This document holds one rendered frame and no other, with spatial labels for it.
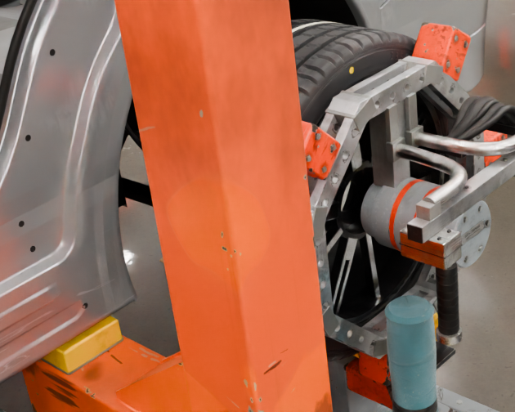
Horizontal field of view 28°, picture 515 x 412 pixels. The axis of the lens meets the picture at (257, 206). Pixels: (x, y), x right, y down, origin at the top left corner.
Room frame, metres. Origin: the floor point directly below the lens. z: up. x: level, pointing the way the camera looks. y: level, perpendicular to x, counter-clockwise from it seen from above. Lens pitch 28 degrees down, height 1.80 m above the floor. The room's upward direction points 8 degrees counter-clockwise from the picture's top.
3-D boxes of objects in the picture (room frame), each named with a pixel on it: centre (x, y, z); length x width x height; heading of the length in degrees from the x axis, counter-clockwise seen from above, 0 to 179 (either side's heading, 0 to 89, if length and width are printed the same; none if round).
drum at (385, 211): (1.66, -0.31, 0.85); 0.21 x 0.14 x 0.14; 43
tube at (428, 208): (1.56, -0.27, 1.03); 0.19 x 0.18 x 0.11; 43
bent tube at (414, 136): (1.69, -0.41, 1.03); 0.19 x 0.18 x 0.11; 43
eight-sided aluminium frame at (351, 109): (1.71, -0.26, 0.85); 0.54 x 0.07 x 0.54; 133
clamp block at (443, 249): (1.45, -0.27, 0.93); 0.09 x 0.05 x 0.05; 43
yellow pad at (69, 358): (1.65, 0.38, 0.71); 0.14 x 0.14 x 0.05; 43
